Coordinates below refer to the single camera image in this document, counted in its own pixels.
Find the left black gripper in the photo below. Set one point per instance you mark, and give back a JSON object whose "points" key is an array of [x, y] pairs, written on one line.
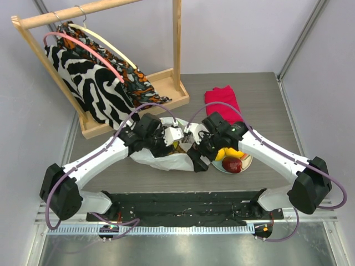
{"points": [[163, 151]]}

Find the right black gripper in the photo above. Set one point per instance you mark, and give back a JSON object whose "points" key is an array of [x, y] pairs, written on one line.
{"points": [[196, 159]]}

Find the yellow fake orange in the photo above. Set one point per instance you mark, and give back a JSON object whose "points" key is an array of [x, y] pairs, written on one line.
{"points": [[220, 155]]}

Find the brown fake fruit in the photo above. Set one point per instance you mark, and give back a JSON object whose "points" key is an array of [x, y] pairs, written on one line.
{"points": [[177, 150]]}

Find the dark red fake apple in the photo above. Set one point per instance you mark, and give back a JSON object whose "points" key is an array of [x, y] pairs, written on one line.
{"points": [[232, 165]]}

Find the white plastic bag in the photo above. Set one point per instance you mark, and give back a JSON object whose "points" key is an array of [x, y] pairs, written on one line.
{"points": [[178, 161]]}

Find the fake watermelon slice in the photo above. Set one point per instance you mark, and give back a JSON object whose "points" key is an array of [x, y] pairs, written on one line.
{"points": [[244, 157]]}

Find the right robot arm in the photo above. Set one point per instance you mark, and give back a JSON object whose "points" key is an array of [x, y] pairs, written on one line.
{"points": [[309, 181]]}

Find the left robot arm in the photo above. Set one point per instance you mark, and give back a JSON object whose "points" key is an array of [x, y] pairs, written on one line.
{"points": [[62, 187]]}

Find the blue and cream plate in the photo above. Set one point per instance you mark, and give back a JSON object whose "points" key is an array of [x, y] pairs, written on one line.
{"points": [[245, 165]]}

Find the red cloth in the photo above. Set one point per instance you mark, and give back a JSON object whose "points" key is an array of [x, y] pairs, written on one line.
{"points": [[225, 95]]}

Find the wooden clothes rack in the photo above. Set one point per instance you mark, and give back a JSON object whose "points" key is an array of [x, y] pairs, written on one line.
{"points": [[167, 82]]}

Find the orange patterned garment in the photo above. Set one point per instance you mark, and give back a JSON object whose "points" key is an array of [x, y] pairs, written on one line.
{"points": [[136, 84]]}

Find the black white zebra garment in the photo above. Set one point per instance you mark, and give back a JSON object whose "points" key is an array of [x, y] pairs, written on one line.
{"points": [[95, 87]]}

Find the cream hanger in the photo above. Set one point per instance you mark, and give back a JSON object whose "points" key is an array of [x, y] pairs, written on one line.
{"points": [[104, 41]]}

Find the pink hanger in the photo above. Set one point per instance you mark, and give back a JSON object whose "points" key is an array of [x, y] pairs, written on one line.
{"points": [[84, 46]]}

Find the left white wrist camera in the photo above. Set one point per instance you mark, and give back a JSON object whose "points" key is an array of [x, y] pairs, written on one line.
{"points": [[172, 134]]}

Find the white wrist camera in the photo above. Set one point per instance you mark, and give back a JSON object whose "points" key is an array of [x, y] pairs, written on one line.
{"points": [[172, 134], [194, 132]]}

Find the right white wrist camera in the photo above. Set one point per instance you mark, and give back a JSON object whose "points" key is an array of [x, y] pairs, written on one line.
{"points": [[194, 132]]}

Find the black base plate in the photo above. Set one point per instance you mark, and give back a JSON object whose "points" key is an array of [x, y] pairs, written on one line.
{"points": [[188, 209]]}

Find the white slotted cable duct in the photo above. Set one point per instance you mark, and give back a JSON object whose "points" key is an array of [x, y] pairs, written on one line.
{"points": [[107, 230]]}

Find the aluminium rail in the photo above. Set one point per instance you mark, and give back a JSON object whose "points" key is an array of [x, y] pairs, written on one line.
{"points": [[319, 215]]}

